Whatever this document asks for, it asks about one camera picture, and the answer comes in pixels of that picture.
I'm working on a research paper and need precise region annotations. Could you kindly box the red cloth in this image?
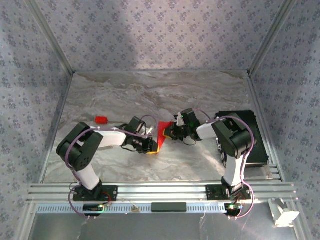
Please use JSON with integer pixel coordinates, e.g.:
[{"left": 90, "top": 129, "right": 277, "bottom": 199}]
[{"left": 157, "top": 121, "right": 173, "bottom": 156}]

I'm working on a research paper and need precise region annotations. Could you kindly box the black bar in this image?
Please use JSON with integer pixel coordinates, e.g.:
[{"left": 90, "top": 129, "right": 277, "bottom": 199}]
[{"left": 151, "top": 202, "right": 188, "bottom": 213}]

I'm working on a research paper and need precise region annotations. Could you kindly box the black ribbed hard case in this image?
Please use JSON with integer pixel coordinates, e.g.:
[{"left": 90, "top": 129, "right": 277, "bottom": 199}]
[{"left": 214, "top": 109, "right": 270, "bottom": 169}]

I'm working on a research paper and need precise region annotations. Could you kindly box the left controller board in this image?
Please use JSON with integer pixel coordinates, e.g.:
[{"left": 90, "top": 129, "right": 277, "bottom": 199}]
[{"left": 83, "top": 203, "right": 105, "bottom": 213}]

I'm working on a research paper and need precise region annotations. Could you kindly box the controller board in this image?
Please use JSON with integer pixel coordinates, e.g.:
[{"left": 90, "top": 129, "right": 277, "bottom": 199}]
[
  {"left": 83, "top": 203, "right": 105, "bottom": 213},
  {"left": 224, "top": 203, "right": 243, "bottom": 212}
]

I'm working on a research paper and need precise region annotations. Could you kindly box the right controller board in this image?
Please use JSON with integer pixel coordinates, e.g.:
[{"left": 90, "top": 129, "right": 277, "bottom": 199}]
[{"left": 224, "top": 203, "right": 243, "bottom": 212}]

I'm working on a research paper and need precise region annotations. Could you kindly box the aluminium front rail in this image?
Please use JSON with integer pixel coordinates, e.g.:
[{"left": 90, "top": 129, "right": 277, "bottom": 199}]
[{"left": 27, "top": 182, "right": 300, "bottom": 203}]

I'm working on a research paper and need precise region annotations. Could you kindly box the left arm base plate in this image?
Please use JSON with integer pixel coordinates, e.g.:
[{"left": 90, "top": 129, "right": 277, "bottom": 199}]
[{"left": 72, "top": 185, "right": 119, "bottom": 202}]

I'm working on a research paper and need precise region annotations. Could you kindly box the slotted cable duct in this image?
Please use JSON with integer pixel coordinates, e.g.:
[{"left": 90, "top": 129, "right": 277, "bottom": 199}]
[{"left": 36, "top": 202, "right": 227, "bottom": 214}]

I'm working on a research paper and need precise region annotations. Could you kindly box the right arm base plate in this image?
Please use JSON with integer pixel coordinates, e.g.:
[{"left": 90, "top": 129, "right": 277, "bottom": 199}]
[{"left": 206, "top": 184, "right": 252, "bottom": 201}]

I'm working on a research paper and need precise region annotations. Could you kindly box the aluminium side rail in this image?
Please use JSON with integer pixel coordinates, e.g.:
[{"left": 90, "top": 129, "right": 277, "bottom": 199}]
[
  {"left": 246, "top": 72, "right": 285, "bottom": 181},
  {"left": 38, "top": 72, "right": 76, "bottom": 183}
]

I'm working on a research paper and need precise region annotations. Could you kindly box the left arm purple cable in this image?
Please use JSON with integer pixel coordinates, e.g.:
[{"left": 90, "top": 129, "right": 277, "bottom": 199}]
[{"left": 63, "top": 114, "right": 160, "bottom": 220}]

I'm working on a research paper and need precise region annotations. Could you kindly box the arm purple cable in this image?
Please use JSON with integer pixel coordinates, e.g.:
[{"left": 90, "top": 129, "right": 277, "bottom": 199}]
[
  {"left": 192, "top": 108, "right": 258, "bottom": 220},
  {"left": 63, "top": 114, "right": 160, "bottom": 220}
]

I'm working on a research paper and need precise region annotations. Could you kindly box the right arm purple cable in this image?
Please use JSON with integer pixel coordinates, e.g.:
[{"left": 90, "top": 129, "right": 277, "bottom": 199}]
[{"left": 192, "top": 108, "right": 258, "bottom": 220}]

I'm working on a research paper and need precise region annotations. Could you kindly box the aluminium frame post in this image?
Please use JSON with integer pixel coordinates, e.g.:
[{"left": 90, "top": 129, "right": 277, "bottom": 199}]
[
  {"left": 247, "top": 0, "right": 297, "bottom": 75},
  {"left": 26, "top": 0, "right": 76, "bottom": 75}
]

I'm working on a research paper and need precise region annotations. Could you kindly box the white plastic bracket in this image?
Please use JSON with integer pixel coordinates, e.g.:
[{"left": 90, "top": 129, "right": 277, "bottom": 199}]
[{"left": 267, "top": 198, "right": 300, "bottom": 228}]

